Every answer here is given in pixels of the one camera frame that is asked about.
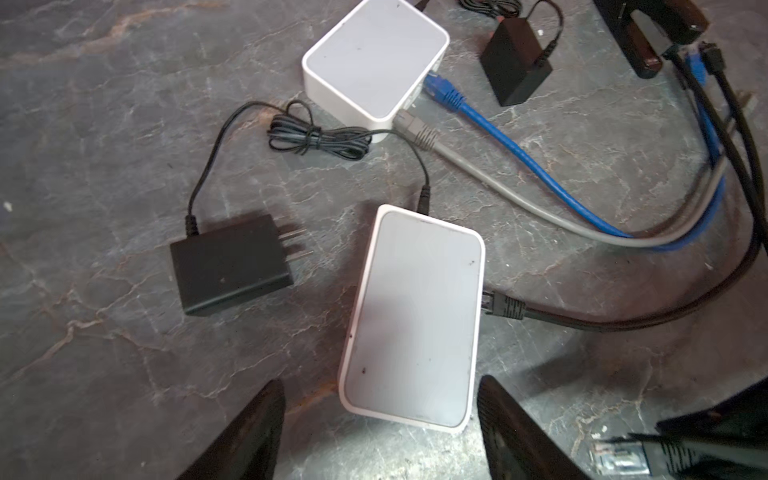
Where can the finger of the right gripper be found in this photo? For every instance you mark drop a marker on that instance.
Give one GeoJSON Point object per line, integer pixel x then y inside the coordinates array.
{"type": "Point", "coordinates": [726, 441]}

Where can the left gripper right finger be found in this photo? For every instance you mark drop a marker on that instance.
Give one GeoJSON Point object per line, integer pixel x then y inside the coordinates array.
{"type": "Point", "coordinates": [516, 447]}

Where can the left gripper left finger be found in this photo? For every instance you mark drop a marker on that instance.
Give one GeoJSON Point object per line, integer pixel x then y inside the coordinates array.
{"type": "Point", "coordinates": [248, 447]}

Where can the white switch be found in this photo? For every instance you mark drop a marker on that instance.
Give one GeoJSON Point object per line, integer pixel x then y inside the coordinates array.
{"type": "Point", "coordinates": [372, 64]}
{"type": "Point", "coordinates": [412, 342]}

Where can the black power adapter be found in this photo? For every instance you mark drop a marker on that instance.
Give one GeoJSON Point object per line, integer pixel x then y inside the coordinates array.
{"type": "Point", "coordinates": [243, 261]}
{"type": "Point", "coordinates": [513, 61]}

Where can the black stapler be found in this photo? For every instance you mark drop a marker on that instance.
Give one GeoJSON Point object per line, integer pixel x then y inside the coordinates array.
{"type": "Point", "coordinates": [646, 30]}

